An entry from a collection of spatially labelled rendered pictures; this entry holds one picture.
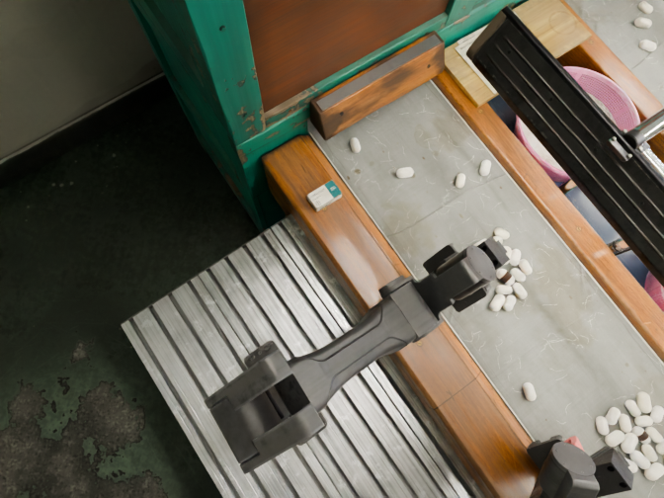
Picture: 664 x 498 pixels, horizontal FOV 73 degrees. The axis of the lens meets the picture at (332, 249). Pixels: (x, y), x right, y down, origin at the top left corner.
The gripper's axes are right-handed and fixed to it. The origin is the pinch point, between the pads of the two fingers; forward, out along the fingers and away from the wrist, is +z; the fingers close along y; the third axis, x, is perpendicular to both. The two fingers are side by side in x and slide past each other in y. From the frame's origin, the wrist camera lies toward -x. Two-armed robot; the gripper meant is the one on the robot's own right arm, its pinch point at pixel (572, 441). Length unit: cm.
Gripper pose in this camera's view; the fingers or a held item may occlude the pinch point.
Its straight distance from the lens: 96.2
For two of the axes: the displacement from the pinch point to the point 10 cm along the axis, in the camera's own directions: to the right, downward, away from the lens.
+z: 6.0, -2.3, 7.7
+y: -5.6, -8.1, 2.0
